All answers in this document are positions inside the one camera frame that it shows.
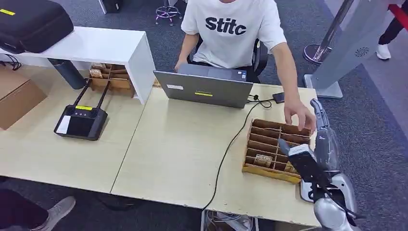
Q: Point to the robot grey right hand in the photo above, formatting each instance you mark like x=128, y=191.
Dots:
x=325, y=148

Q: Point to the person's left hand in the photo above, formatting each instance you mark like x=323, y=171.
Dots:
x=299, y=114

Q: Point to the person's right hand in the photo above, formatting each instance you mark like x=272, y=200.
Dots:
x=180, y=65

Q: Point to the patterned brown card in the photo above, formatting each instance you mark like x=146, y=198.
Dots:
x=96, y=73
x=98, y=66
x=290, y=168
x=156, y=83
x=263, y=161

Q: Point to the wooden slotted card box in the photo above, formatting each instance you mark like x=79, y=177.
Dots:
x=271, y=174

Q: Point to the robot silver right arm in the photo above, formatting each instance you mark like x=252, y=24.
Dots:
x=331, y=213

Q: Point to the grey laptop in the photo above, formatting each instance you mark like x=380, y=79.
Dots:
x=204, y=89

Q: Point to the grey flat card reader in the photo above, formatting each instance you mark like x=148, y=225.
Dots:
x=305, y=192

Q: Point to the chrome stool base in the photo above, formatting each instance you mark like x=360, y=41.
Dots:
x=167, y=12

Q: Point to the wooden box with cards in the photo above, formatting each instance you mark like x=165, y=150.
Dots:
x=121, y=86

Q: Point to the black office chair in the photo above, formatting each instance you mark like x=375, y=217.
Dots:
x=261, y=59

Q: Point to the white desk riser shelf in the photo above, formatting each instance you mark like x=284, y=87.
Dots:
x=95, y=44

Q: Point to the grey kiosk stand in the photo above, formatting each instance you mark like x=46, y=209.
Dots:
x=353, y=41

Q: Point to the black cabinet base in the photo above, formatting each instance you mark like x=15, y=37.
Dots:
x=111, y=4

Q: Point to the dark cylindrical bottle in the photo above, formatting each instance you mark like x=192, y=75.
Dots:
x=67, y=74

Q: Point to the black remote controller with antennas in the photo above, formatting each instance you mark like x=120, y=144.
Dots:
x=82, y=124

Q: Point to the person with white shoe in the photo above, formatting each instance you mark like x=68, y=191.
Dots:
x=390, y=32

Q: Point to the red barrier belt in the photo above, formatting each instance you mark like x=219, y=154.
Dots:
x=400, y=16

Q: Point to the black hard carry case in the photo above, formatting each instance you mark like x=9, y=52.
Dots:
x=32, y=25

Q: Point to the brown cardboard box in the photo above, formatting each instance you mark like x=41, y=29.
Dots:
x=16, y=95

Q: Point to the person with grey shoe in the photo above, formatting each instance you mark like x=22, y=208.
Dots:
x=19, y=212

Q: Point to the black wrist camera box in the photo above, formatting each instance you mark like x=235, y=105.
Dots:
x=306, y=165

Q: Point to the chrome stanchion post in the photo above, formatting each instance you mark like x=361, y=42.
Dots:
x=331, y=32

